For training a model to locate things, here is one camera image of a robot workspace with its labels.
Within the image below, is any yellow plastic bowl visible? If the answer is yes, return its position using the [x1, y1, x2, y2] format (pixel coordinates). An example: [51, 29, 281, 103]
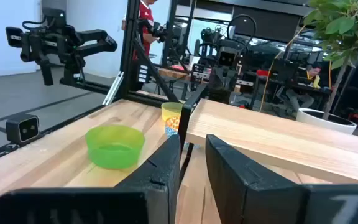
[161, 101, 184, 122]

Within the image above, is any blue patterned ceramic bowl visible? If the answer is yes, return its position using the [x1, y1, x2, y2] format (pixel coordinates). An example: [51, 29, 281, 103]
[165, 125, 180, 139]

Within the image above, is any person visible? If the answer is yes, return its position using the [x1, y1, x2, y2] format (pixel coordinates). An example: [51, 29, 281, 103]
[286, 63, 322, 110]
[121, 0, 158, 60]

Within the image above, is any green plastic bowl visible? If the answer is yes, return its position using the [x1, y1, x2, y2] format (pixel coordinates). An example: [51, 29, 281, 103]
[85, 124, 146, 170]

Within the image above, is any black frame wooden shelf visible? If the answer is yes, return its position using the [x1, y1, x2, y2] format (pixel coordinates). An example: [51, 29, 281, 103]
[177, 83, 358, 185]

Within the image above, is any black table-level camera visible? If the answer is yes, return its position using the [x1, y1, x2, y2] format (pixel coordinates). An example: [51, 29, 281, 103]
[6, 113, 40, 146]

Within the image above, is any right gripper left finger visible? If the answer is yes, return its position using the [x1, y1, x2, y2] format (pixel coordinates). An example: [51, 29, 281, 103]
[0, 134, 181, 224]

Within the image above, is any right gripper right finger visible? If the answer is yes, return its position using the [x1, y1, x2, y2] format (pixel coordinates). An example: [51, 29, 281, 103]
[205, 134, 358, 224]

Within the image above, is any orange patterned ceramic bowl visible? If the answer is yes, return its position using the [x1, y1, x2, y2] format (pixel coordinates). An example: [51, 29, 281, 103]
[165, 116, 181, 129]

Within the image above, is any white plant pot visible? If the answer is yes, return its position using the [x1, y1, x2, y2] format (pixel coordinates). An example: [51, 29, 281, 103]
[296, 107, 357, 135]

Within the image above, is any black rig frame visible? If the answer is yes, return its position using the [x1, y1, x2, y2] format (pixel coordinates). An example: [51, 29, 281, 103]
[0, 0, 183, 167]

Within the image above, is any silver aluminium rail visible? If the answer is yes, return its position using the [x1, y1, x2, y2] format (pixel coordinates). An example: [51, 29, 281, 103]
[102, 70, 125, 106]

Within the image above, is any green leafy tree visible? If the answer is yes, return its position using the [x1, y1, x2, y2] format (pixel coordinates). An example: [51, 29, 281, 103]
[303, 0, 358, 121]

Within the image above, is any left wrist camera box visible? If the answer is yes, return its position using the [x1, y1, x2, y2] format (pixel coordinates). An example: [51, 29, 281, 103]
[218, 46, 237, 68]

